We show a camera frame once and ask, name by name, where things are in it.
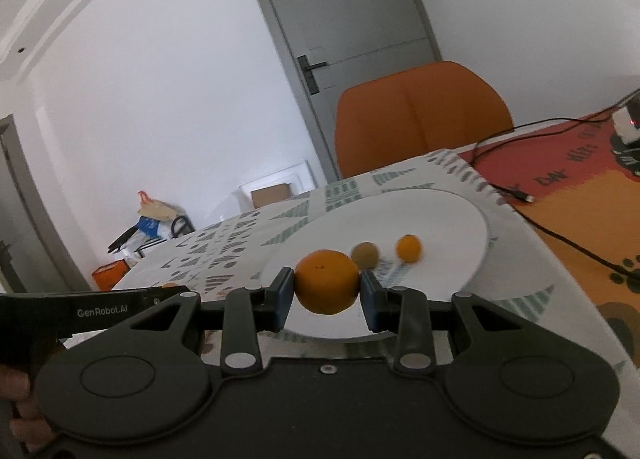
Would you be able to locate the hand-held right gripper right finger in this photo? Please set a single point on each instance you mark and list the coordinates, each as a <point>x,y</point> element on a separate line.
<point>371,306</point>

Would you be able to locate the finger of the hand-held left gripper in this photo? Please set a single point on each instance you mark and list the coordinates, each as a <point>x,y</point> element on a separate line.
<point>162,294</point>

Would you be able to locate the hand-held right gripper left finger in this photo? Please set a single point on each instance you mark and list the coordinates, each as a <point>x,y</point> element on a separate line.
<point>282,300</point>

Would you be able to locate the large orange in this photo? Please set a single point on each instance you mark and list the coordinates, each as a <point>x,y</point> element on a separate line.
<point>326,288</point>

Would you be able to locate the white plate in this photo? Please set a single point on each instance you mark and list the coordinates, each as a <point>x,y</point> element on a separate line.
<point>425,219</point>

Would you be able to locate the person's left hand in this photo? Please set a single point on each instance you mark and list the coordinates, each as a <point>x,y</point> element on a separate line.
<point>17,384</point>

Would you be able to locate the brown kiwi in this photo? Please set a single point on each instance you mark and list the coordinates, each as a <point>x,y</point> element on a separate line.
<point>365,255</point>

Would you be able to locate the orange box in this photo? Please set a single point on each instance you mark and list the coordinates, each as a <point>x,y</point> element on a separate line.
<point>112,276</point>

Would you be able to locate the blue and white bag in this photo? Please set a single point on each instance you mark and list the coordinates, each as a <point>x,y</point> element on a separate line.
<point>152,228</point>

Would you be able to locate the black long tool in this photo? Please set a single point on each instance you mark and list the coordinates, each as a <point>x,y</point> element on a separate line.
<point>122,240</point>

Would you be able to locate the patterned white tablecloth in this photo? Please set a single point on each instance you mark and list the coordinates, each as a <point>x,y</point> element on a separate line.
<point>240,244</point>

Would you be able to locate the cardboard box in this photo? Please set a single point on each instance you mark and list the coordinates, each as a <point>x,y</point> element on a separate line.
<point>270,195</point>

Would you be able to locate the white foam board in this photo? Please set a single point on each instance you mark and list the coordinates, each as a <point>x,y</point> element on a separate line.
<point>280,175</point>

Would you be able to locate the orange chair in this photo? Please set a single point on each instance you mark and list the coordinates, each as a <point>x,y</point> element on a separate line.
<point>425,114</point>

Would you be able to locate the white charger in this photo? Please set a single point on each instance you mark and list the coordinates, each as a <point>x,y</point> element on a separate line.
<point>626,120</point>

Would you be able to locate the grey door frame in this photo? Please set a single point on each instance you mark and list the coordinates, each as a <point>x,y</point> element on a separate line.
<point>35,219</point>

